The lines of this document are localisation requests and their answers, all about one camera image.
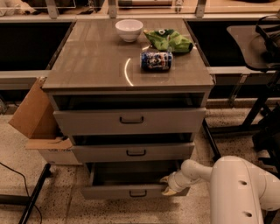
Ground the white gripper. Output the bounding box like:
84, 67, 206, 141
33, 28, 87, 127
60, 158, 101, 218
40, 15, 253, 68
159, 171, 200, 196

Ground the black stand leg left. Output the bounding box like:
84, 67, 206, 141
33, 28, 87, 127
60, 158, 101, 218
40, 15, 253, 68
0, 163, 52, 224

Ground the black side table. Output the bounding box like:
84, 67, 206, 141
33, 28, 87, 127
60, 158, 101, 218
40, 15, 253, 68
211, 13, 280, 134

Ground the blue soda can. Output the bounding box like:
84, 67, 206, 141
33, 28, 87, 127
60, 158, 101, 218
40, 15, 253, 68
140, 52, 173, 71

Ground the black floor cable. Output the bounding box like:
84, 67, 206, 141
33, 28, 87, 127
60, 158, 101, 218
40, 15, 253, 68
0, 162, 43, 224

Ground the black office chair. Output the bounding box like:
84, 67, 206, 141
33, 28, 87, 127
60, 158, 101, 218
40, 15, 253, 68
251, 101, 280, 224

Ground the green chip bag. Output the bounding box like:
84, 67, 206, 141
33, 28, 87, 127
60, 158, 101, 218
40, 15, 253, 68
143, 29, 193, 53

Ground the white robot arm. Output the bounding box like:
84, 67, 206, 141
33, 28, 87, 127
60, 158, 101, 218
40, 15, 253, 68
160, 156, 280, 224

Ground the white ceramic bowl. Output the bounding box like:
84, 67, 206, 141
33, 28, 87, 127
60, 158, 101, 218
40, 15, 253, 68
115, 19, 144, 42

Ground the black table leg right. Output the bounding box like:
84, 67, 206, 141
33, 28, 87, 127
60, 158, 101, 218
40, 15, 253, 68
202, 119, 221, 162

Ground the brown cardboard box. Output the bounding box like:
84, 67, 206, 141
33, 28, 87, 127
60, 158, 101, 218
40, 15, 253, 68
9, 77, 58, 139

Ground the grey drawer cabinet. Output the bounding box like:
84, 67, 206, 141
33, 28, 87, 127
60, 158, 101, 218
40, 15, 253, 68
42, 17, 215, 184

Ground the white cardboard box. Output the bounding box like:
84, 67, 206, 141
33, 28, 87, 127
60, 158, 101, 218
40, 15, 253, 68
25, 137, 81, 165

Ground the grey drawer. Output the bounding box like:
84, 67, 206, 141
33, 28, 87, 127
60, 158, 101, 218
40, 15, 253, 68
72, 143, 194, 163
53, 108, 206, 136
81, 160, 182, 200

